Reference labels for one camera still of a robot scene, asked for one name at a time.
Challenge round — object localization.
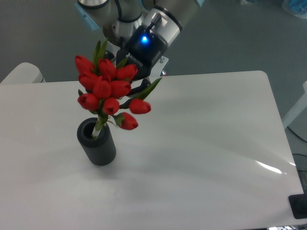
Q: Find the black device at table edge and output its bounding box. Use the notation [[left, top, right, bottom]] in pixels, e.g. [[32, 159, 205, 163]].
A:
[[288, 194, 307, 219]]

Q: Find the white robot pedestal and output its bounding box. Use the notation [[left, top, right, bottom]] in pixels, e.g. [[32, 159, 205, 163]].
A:
[[103, 19, 169, 82]]

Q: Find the blue plastic bag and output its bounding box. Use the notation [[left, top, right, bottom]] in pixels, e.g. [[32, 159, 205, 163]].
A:
[[282, 0, 307, 19]]

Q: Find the white table leg frame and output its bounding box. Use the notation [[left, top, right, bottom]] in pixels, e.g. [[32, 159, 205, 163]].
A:
[[282, 81, 307, 129]]

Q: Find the white rounded furniture piece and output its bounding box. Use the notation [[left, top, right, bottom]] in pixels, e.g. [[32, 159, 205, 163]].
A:
[[0, 62, 46, 85]]

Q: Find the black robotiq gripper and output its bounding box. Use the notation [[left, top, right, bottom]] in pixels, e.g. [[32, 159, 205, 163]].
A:
[[116, 25, 167, 97]]

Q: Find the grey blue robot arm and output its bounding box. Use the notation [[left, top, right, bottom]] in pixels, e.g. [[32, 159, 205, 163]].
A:
[[74, 0, 204, 97]]

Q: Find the red tulip bouquet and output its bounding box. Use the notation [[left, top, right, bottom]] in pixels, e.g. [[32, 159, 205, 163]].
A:
[[75, 40, 160, 139]]

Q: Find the dark grey ribbed vase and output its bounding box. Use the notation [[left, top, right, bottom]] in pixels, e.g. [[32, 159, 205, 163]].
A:
[[77, 117, 116, 166]]

